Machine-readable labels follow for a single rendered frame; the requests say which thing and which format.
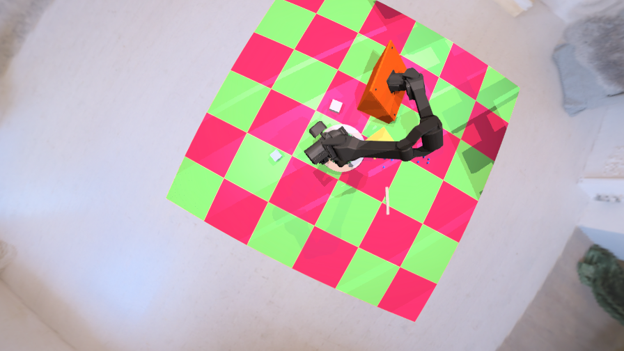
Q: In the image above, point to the white round tray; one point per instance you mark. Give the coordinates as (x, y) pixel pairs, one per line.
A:
(348, 167)

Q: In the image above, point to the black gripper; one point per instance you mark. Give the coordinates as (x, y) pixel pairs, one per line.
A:
(317, 129)

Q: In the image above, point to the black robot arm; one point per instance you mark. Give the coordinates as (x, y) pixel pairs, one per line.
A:
(350, 148)

